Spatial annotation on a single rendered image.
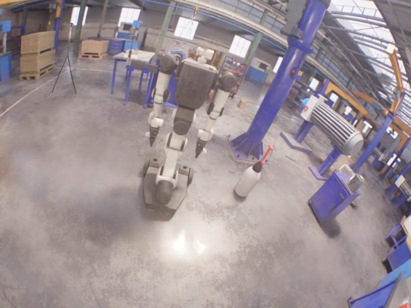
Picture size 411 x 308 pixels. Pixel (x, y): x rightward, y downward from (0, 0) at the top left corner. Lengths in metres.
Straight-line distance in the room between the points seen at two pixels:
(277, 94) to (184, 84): 1.90
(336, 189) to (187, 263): 2.29
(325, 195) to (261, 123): 1.59
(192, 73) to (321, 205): 2.65
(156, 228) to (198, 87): 1.28
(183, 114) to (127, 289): 1.42
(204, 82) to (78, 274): 1.72
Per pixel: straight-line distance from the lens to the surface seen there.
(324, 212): 2.96
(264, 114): 2.81
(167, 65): 1.15
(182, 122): 1.13
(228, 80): 1.16
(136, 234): 1.64
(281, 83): 2.72
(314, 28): 2.92
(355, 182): 2.80
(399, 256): 4.77
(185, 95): 1.11
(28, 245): 1.89
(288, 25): 2.92
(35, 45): 5.86
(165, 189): 1.49
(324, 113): 4.47
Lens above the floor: 1.52
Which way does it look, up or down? 35 degrees down
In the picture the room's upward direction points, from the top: 23 degrees clockwise
